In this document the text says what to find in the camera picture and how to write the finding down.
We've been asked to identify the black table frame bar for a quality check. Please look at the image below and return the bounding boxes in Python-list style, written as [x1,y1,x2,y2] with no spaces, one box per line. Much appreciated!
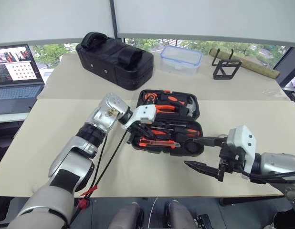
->
[219,196,285,207]

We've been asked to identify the grey rounded shape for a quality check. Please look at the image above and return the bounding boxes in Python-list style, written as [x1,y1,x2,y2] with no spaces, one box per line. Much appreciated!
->
[107,202,145,229]
[165,200,197,229]

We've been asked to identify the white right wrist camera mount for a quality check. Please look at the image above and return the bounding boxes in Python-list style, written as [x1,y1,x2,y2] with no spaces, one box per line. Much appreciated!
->
[225,125,257,180]

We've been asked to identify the black orange claw hammer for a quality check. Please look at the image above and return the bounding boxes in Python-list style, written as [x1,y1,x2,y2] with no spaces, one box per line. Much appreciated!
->
[160,93,199,118]

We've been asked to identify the short black orange screwdriver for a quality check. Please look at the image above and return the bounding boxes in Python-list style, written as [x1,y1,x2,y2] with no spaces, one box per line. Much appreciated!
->
[158,121,187,127]

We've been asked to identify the clear plastic container blue lid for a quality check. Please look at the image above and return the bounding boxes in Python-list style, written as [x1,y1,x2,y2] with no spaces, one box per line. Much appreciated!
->
[160,45,204,77]

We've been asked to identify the small black device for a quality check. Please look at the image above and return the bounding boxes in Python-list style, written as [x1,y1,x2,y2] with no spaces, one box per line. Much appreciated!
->
[194,214,213,229]

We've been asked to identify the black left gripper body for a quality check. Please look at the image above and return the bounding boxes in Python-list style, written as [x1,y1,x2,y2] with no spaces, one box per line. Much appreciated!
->
[130,121,145,132]

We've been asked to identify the orange black tape measure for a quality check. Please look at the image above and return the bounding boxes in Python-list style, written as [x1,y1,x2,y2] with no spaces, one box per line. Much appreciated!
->
[143,93,158,104]

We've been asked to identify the dark window frame post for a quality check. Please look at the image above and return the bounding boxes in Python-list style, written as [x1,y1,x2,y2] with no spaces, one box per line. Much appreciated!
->
[277,46,295,87]

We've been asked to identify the open laptop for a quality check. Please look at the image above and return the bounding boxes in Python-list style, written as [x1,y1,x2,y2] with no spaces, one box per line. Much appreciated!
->
[0,43,46,115]

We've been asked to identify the long black orange screwdriver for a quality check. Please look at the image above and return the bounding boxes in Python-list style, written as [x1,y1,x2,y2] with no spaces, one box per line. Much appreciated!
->
[172,127,202,138]

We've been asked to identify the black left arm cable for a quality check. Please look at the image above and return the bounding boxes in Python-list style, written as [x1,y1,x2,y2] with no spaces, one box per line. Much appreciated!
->
[70,128,130,225]

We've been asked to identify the black tool case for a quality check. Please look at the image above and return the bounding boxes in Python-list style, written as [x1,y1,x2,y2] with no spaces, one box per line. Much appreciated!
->
[126,89,205,157]

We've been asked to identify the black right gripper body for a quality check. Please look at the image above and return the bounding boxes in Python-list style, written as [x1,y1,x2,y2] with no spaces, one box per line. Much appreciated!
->
[218,141,245,183]

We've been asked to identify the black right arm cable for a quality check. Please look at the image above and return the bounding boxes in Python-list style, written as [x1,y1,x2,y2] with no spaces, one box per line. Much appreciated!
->
[242,170,295,185]

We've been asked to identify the black metal wire stand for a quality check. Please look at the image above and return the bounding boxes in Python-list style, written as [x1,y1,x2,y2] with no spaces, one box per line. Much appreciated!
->
[211,48,242,81]

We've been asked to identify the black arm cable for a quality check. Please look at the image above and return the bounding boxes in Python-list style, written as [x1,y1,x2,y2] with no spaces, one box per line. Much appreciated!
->
[70,128,130,225]
[242,170,295,185]

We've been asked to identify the rolled olive mat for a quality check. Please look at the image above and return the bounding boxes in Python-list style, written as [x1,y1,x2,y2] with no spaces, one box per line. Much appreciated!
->
[209,47,281,80]

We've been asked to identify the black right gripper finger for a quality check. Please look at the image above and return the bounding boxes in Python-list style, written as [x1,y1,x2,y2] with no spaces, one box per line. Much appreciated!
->
[192,135,228,147]
[184,160,221,181]

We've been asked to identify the black rounded object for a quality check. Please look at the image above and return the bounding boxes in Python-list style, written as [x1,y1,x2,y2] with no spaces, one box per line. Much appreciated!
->
[273,207,295,229]

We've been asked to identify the white side desk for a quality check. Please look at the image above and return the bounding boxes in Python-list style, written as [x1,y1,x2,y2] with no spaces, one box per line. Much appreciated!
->
[0,112,30,124]

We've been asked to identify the dark window mullion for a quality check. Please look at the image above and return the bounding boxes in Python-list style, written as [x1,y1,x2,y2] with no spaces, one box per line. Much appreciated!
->
[109,0,118,39]

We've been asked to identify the white roller blind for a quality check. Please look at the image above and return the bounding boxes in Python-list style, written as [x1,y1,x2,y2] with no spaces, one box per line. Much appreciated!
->
[113,0,295,44]
[0,0,118,48]

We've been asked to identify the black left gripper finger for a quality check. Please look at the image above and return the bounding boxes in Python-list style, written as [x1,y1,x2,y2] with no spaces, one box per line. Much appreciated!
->
[134,127,148,141]
[140,124,155,139]

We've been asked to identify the thin white cable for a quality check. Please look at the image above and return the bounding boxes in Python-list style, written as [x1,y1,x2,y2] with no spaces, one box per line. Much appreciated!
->
[148,197,160,229]

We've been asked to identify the orange handled pliers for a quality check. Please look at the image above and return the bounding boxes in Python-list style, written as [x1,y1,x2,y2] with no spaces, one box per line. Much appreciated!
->
[154,104,179,115]

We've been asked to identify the black electrical tape roll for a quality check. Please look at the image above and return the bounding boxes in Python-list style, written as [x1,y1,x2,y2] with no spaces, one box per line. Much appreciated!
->
[186,140,203,154]

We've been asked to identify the black orange utility knife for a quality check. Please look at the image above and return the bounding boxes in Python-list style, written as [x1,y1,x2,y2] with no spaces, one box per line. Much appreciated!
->
[138,136,181,149]

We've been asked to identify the black fabric bag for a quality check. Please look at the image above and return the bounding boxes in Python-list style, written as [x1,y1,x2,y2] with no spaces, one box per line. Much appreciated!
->
[75,31,155,92]

